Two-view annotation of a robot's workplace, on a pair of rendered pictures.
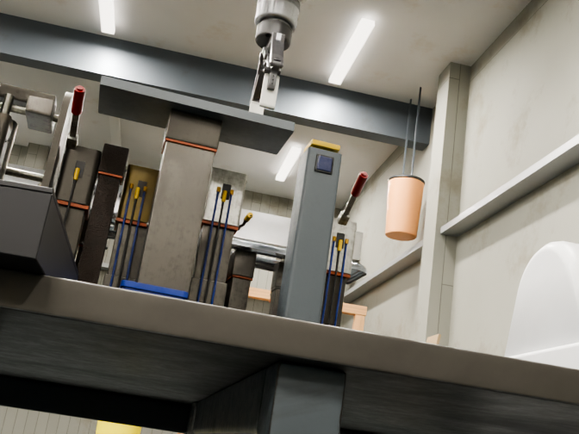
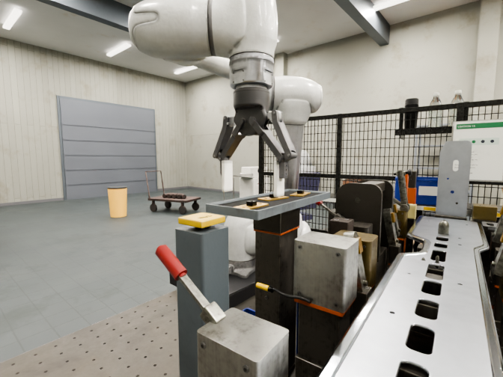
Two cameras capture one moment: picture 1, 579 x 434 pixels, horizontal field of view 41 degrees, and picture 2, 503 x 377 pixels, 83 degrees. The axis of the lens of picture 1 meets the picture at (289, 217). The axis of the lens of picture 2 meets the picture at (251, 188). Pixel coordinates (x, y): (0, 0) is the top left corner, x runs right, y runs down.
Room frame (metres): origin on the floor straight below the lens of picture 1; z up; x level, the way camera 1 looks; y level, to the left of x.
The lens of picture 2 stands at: (1.86, -0.31, 1.26)
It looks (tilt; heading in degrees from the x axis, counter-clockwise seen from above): 6 degrees down; 139
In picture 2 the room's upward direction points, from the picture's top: straight up
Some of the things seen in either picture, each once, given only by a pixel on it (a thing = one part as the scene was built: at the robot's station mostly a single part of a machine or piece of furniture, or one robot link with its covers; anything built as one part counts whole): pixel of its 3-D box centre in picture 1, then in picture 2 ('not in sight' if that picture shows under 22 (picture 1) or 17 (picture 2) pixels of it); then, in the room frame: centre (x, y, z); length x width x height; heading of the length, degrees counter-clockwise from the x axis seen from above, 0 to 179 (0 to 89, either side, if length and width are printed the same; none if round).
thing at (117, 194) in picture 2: not in sight; (117, 201); (-4.63, 1.53, 0.32); 0.39 x 0.39 x 0.64
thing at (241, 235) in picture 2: not in sight; (242, 232); (0.88, 0.50, 0.92); 0.18 x 0.16 x 0.22; 48
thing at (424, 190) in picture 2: not in sight; (427, 190); (1.36, 1.36, 1.09); 0.30 x 0.17 x 0.13; 20
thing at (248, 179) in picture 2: not in sight; (254, 185); (-4.00, 4.95, 0.51); 2.17 x 0.54 x 1.02; 98
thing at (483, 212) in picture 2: not in sight; (480, 245); (1.61, 1.26, 0.88); 0.08 x 0.08 x 0.36; 13
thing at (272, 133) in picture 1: (195, 117); (277, 200); (1.37, 0.21, 1.16); 0.37 x 0.14 x 0.02; 103
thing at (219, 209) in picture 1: (209, 269); (316, 338); (1.54, 0.15, 0.90); 0.13 x 0.08 x 0.41; 13
